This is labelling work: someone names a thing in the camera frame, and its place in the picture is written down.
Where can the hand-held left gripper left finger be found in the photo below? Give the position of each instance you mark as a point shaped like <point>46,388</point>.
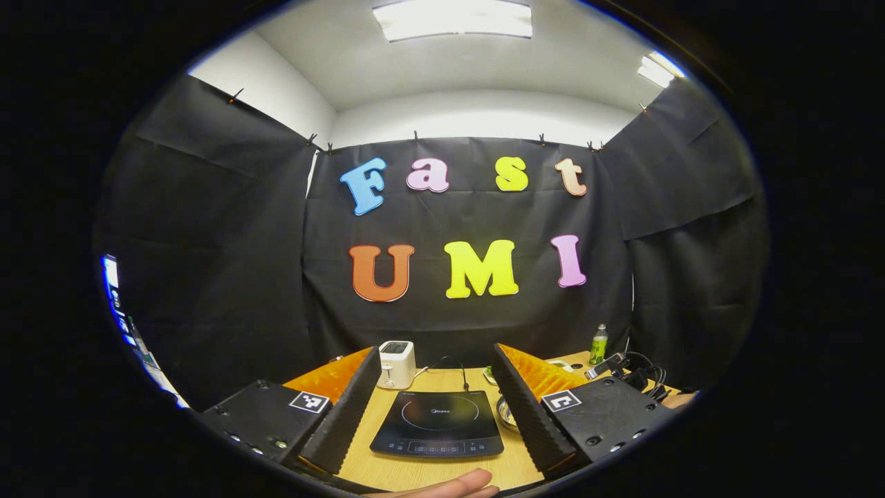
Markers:
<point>342,415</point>

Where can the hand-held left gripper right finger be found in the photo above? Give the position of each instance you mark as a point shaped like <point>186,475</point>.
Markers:
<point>525,408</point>

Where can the stainless steel pot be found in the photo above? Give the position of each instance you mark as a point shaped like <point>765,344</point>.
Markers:
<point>507,415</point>

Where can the black induction cooktop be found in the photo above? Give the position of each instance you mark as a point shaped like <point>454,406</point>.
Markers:
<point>435,422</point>

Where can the green drink bottle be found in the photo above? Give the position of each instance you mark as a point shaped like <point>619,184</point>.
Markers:
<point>598,349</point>

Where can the white toaster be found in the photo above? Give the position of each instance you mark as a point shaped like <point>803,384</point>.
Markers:
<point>395,365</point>

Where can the lit computer screen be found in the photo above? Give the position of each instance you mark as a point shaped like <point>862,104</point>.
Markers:
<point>110,273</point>

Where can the small ceiling light panel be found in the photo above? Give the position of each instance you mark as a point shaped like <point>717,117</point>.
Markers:
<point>657,69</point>

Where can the long ceiling light panel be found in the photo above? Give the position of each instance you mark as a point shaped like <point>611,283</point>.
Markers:
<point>453,19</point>

